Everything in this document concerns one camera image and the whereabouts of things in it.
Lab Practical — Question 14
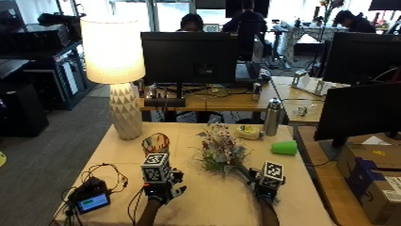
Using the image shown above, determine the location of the person's right hand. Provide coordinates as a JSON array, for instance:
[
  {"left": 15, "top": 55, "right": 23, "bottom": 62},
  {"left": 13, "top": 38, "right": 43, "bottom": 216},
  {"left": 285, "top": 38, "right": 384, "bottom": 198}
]
[{"left": 246, "top": 168, "right": 286, "bottom": 202}]

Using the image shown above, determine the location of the person's left hand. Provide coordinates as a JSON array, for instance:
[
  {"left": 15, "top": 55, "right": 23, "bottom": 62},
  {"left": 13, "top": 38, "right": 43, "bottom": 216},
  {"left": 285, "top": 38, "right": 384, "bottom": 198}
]
[{"left": 142, "top": 169, "right": 187, "bottom": 205}]

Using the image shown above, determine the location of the colourful patterned vase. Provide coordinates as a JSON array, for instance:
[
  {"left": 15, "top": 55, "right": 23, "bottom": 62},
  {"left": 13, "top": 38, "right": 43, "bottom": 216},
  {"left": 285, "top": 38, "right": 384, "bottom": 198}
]
[{"left": 139, "top": 132, "right": 171, "bottom": 157}]

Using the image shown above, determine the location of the dried flower bouquet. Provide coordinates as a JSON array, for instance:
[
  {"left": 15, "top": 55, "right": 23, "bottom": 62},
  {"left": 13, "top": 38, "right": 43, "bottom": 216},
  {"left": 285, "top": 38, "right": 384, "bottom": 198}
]
[{"left": 189, "top": 122, "right": 257, "bottom": 186}]

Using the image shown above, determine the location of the white marker cube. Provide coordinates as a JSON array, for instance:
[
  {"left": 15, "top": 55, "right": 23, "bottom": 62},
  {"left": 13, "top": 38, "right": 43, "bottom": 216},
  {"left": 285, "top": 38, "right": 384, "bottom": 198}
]
[
  {"left": 138, "top": 153, "right": 173, "bottom": 184},
  {"left": 258, "top": 161, "right": 285, "bottom": 190}
]

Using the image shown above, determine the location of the green plastic cup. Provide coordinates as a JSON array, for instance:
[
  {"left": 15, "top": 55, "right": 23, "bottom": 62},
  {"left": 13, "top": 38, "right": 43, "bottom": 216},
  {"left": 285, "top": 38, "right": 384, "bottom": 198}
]
[{"left": 269, "top": 139, "right": 298, "bottom": 155}]

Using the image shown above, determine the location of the black device with screen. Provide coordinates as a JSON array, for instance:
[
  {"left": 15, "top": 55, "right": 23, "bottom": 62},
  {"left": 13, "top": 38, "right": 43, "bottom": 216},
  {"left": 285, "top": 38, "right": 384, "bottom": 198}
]
[{"left": 66, "top": 176, "right": 111, "bottom": 216}]

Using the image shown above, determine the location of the silver metal bottle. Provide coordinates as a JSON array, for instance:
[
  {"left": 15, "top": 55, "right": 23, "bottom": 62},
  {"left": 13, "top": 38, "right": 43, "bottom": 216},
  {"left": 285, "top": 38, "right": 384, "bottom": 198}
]
[{"left": 263, "top": 97, "right": 283, "bottom": 137}]

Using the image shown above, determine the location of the cardboard box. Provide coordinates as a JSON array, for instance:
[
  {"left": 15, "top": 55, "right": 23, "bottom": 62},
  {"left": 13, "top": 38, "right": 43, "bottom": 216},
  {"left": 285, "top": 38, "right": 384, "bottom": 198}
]
[{"left": 335, "top": 143, "right": 401, "bottom": 226}]

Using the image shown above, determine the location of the wooden desk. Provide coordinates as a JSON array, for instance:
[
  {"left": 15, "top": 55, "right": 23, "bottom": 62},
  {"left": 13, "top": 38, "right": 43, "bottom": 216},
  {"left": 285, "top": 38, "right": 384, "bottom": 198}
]
[{"left": 138, "top": 75, "right": 348, "bottom": 125}]

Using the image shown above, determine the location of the silver drink can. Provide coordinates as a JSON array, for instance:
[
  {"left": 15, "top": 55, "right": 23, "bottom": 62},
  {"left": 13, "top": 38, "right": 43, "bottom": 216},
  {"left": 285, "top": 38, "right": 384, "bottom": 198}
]
[{"left": 250, "top": 82, "right": 263, "bottom": 103}]

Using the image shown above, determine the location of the black computer monitor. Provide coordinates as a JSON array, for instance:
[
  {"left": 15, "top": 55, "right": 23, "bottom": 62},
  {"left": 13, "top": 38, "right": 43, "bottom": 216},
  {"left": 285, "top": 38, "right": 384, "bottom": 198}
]
[
  {"left": 139, "top": 31, "right": 239, "bottom": 108},
  {"left": 322, "top": 31, "right": 401, "bottom": 87},
  {"left": 313, "top": 82, "right": 401, "bottom": 148}
]

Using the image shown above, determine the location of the white paper stand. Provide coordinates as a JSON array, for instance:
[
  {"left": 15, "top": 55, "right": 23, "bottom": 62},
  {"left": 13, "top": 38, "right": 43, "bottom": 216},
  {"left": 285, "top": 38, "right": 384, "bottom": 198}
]
[{"left": 290, "top": 70, "right": 348, "bottom": 97}]

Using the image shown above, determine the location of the white table lamp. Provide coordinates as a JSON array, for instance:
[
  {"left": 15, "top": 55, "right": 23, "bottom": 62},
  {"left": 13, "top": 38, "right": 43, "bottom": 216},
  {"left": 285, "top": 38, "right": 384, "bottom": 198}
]
[{"left": 78, "top": 15, "right": 146, "bottom": 140}]

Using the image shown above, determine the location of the black speaker box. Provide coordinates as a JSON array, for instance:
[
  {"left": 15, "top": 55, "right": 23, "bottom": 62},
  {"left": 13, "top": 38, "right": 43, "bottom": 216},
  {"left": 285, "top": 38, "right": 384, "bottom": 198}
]
[{"left": 0, "top": 83, "right": 50, "bottom": 137}]

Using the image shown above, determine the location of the black cabinet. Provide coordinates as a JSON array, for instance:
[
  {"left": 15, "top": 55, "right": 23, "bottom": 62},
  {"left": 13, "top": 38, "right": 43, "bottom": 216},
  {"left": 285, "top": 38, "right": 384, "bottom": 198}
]
[{"left": 0, "top": 23, "right": 98, "bottom": 111}]

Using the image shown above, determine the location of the black cable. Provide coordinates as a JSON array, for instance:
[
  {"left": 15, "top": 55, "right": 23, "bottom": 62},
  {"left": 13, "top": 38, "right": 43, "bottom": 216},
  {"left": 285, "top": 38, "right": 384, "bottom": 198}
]
[{"left": 49, "top": 162, "right": 129, "bottom": 226}]

